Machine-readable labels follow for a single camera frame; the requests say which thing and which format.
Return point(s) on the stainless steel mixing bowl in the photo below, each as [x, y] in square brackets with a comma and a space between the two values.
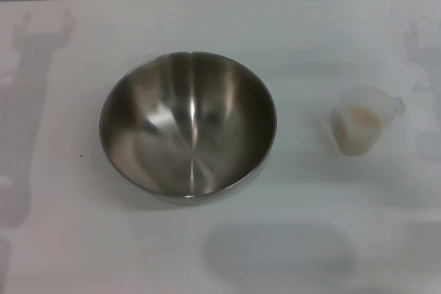
[193, 128]

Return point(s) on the translucent plastic measuring cup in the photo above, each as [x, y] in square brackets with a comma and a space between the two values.
[348, 101]

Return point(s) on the beige rice grains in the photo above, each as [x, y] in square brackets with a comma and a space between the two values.
[361, 120]

